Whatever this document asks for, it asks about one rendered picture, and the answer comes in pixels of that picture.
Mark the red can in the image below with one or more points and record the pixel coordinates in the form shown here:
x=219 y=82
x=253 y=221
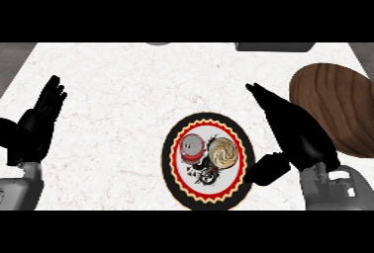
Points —
x=191 y=148

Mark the black red patterned plate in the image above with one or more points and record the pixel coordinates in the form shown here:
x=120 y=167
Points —
x=209 y=161

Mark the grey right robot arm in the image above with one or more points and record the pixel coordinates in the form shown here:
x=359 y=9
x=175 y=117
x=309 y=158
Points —
x=336 y=189

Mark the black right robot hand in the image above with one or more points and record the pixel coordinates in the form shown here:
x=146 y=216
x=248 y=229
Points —
x=297 y=131

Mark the small grey object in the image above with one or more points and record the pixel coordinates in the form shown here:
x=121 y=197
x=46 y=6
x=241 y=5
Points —
x=158 y=43

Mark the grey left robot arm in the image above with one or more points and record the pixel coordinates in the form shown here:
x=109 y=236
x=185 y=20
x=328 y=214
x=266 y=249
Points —
x=19 y=187

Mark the brown wooden bowl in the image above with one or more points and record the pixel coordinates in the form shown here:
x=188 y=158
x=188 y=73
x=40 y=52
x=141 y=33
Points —
x=339 y=105

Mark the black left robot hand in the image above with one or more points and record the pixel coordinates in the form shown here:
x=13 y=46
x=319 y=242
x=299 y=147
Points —
x=36 y=126

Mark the dark grey appliance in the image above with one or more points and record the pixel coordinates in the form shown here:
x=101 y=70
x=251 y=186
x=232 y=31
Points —
x=274 y=46

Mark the beige swirl cupcake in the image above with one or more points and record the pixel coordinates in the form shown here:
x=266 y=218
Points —
x=223 y=153

